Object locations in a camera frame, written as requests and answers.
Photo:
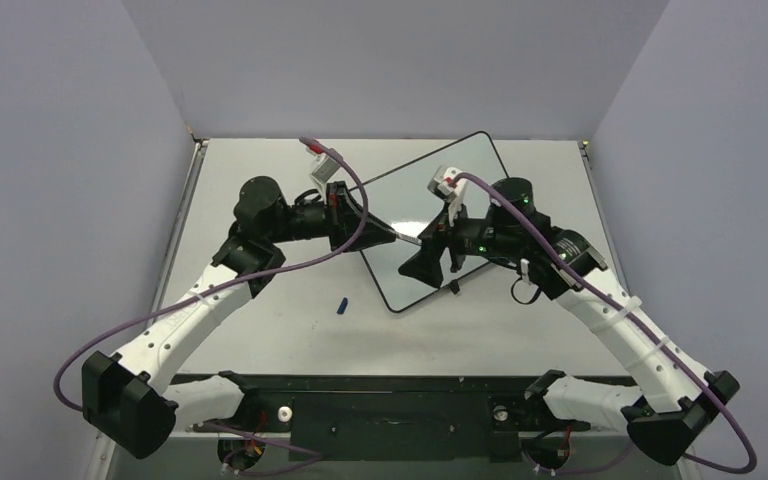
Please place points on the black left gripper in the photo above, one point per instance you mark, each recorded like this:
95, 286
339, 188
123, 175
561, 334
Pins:
344, 218

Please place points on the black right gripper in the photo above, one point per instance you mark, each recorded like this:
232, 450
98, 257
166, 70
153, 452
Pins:
448, 245

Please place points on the white marker pen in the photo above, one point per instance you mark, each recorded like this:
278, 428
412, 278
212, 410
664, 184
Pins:
407, 238

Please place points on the white whiteboard black frame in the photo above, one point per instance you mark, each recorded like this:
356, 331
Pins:
396, 173

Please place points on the blue marker cap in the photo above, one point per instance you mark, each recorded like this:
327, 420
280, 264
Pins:
342, 306

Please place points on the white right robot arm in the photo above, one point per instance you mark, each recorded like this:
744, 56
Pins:
673, 397

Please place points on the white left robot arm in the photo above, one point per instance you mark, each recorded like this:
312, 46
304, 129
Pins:
129, 395

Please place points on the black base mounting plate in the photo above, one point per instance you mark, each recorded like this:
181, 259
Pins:
394, 418

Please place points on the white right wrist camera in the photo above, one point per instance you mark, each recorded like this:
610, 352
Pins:
444, 185

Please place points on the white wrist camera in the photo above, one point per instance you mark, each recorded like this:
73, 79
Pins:
323, 168
444, 185

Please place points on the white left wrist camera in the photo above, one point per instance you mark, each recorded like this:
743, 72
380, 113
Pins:
323, 168

